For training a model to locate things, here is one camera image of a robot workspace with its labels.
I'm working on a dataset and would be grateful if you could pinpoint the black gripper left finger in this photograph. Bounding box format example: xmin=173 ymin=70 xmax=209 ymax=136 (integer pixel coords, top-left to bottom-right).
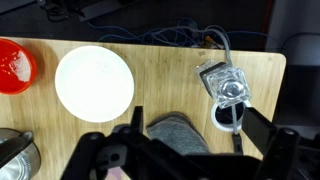
xmin=130 ymin=105 xmax=144 ymax=133

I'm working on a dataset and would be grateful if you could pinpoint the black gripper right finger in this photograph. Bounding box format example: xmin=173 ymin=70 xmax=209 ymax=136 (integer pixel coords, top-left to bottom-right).
xmin=241 ymin=107 xmax=278 ymax=156

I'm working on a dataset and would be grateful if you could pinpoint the square clear glass holder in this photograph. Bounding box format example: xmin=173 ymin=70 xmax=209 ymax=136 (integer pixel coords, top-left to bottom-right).
xmin=194 ymin=59 xmax=252 ymax=109

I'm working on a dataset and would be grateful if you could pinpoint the grey knitted cloth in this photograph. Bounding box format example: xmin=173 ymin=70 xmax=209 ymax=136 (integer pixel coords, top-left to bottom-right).
xmin=145 ymin=112 xmax=210 ymax=156

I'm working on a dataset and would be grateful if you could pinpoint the white round plate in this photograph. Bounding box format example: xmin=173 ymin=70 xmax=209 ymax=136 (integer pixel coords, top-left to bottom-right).
xmin=54 ymin=45 xmax=136 ymax=124

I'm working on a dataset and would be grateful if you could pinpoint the dark office chair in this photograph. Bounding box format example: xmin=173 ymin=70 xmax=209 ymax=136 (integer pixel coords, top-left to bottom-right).
xmin=279 ymin=32 xmax=320 ymax=128

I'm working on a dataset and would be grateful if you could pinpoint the stainless steel pot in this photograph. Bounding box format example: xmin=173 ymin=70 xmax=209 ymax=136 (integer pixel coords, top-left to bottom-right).
xmin=0 ymin=128 xmax=42 ymax=180

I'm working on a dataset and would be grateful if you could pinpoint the red bowl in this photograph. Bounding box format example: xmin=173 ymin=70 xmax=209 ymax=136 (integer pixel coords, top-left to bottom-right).
xmin=0 ymin=38 xmax=38 ymax=96

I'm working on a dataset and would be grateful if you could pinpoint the black inline cable switch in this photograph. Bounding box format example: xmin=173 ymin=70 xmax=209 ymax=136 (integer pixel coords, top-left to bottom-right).
xmin=232 ymin=132 xmax=244 ymax=155

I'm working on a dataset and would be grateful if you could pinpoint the white desk cable grommet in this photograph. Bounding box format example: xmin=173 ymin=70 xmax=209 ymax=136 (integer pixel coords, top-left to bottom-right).
xmin=210 ymin=99 xmax=253 ymax=133

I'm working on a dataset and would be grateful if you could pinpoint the thin blue cable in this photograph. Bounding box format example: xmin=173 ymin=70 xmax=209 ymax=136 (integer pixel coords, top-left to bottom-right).
xmin=229 ymin=30 xmax=269 ymax=38
xmin=85 ymin=20 xmax=201 ymax=47

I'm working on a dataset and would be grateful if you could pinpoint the grey braided cable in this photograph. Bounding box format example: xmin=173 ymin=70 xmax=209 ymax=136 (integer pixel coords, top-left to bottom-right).
xmin=151 ymin=25 xmax=242 ymax=135

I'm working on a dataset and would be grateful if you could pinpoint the black equipment with cables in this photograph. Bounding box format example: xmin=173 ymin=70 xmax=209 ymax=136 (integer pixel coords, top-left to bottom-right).
xmin=41 ymin=0 xmax=141 ymax=23

